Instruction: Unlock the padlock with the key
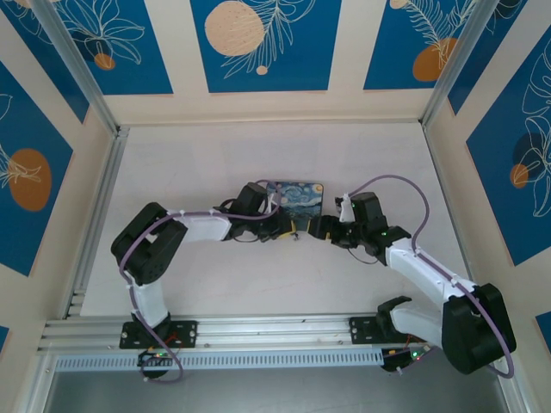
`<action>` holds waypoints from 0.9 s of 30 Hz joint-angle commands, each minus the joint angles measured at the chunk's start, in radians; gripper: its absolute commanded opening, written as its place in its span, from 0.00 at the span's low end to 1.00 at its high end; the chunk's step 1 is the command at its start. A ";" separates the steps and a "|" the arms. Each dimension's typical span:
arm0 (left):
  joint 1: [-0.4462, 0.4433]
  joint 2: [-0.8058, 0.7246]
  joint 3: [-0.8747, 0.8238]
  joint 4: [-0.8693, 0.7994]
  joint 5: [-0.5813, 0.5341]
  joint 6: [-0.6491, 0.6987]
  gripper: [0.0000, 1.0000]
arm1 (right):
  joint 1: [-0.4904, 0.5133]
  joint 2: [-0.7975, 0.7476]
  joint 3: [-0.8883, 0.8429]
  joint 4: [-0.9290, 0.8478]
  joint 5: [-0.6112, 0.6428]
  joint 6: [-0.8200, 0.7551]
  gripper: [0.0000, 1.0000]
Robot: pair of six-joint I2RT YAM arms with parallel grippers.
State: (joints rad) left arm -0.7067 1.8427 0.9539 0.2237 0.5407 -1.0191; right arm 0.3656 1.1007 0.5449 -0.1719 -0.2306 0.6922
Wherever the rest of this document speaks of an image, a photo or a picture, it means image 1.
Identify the starry night tin box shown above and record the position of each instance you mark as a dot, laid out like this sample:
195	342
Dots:
299	202

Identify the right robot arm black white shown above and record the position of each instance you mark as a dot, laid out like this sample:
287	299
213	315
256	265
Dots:
473	327

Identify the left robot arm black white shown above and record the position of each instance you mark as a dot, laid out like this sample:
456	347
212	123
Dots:
146	249

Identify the small green circuit board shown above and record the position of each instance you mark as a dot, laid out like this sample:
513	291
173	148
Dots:
409	356
157	357

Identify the grey metal sheet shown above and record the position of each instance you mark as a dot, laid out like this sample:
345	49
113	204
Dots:
275	391

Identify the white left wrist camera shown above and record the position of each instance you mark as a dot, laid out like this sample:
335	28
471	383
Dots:
272	203

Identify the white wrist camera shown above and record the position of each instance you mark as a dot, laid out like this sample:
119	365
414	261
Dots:
344	208
272	203

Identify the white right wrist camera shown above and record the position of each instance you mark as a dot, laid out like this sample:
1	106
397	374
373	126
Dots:
344	208

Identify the aluminium side rail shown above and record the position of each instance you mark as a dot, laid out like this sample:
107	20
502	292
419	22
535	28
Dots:
109	180
443	180

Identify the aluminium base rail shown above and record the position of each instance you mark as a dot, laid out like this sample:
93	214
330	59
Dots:
267	329

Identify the blue floral wall poster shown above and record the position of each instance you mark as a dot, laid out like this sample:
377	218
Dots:
503	51
129	51
34	180
413	47
508	172
39	51
275	47

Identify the aluminium frame post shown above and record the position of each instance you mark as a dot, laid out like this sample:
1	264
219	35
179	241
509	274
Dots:
458	56
73	56

